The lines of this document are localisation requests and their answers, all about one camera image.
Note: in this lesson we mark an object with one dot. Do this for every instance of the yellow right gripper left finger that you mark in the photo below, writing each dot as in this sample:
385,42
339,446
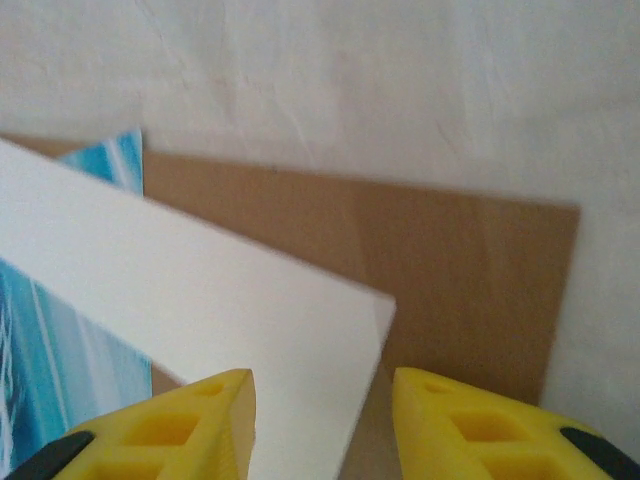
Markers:
190,435

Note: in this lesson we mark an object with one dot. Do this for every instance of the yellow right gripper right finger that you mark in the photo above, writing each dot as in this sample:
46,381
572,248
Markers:
480,440

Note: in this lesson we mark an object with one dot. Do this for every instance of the white picture frame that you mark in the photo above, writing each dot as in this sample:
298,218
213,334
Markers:
200,280

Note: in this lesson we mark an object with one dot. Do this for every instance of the brown frame backing board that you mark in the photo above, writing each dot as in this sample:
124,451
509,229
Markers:
450,280

